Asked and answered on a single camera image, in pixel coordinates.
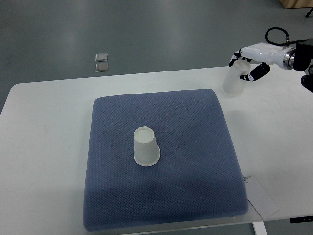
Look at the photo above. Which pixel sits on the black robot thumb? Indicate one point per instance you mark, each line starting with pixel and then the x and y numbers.
pixel 257 73

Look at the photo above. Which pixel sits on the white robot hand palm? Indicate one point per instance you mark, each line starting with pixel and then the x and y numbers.
pixel 266 53

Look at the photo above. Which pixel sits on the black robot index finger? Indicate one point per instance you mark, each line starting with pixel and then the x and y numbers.
pixel 237 55

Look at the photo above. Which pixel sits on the white paper cup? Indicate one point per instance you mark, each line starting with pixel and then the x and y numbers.
pixel 232 85
pixel 146 150

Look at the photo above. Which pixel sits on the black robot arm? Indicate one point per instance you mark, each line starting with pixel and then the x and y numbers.
pixel 299 58

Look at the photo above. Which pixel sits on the wooden box corner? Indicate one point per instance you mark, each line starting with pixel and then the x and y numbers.
pixel 294 4

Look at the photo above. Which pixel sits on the black tripod leg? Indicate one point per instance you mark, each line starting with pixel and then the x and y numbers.
pixel 309 12

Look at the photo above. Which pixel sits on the blue textured foam cushion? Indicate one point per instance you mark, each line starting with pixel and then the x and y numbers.
pixel 197 176

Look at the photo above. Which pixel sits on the white paper tag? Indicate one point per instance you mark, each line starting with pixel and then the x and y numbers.
pixel 259 198

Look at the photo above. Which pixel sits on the white paper cup on cushion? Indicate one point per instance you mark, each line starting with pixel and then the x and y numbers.
pixel 146 150

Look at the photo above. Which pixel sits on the upper metal floor plate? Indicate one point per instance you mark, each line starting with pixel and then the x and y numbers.
pixel 100 57

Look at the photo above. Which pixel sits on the black table control panel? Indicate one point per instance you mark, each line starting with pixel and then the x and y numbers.
pixel 301 219

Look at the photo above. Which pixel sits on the white table leg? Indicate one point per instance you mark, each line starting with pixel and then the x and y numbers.
pixel 259 228

